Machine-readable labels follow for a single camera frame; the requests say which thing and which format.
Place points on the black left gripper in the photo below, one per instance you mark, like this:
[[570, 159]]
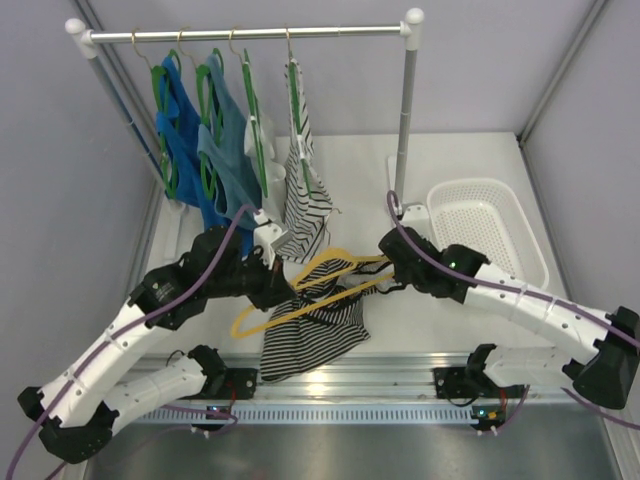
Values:
[[279, 288]]

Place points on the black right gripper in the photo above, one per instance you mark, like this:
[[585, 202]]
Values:
[[401, 276]]

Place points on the black white striped tank top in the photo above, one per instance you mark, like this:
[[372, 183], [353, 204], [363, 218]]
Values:
[[327, 333]]

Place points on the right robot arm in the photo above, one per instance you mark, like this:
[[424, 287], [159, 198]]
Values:
[[593, 352]]

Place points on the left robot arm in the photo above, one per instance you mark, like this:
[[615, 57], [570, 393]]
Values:
[[79, 412]]

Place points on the white black striped hanging top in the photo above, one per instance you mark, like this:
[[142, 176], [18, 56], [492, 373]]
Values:
[[304, 217]]

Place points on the light blue hanging top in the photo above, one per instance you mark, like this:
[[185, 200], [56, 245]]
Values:
[[236, 183]]

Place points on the bright blue hanging top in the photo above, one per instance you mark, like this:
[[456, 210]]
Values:
[[182, 134]]

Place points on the white metal clothes rack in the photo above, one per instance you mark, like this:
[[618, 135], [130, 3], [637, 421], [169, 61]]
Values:
[[89, 41]]

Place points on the white perforated plastic basket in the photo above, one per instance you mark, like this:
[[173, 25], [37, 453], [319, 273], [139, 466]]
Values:
[[485, 215]]

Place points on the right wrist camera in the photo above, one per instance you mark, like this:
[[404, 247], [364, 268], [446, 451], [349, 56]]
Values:
[[416, 216]]

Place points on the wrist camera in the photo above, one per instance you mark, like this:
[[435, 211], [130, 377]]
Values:
[[270, 234], [416, 216]]

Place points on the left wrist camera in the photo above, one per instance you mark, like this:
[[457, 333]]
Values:
[[270, 234]]

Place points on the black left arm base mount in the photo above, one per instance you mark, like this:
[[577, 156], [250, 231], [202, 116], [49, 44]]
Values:
[[237, 384]]

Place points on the aluminium rail frame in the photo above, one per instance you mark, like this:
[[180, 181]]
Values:
[[361, 378]]

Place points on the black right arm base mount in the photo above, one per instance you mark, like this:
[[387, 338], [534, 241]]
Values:
[[462, 386]]

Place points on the white slotted cable duct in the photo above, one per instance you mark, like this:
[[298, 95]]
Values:
[[362, 414]]

